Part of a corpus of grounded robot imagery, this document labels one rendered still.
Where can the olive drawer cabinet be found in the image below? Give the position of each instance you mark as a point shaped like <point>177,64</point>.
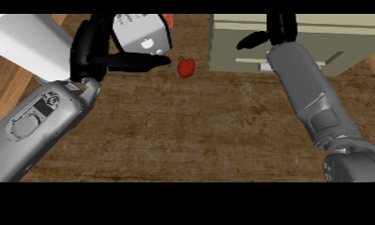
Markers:
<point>336,24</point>

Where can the white rounded appliance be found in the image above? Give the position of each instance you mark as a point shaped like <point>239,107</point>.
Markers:
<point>29,42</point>

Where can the red bell pepper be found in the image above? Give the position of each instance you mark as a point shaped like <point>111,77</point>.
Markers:
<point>186,67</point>

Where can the olive drawer front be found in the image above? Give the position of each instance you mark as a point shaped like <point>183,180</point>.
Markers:
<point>229,50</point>

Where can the orange object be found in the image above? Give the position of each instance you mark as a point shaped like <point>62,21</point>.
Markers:
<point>170,20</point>

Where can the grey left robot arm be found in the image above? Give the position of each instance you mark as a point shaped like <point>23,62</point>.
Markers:
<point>38,126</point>

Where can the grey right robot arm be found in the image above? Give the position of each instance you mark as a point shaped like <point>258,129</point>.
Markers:
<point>307,93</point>

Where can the pale grey can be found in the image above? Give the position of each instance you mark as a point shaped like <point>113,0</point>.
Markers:
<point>142,34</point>

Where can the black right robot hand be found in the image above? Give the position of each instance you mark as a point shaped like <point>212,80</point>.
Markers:
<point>282,29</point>

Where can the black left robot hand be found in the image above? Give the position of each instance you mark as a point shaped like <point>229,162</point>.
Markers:
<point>87,50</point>

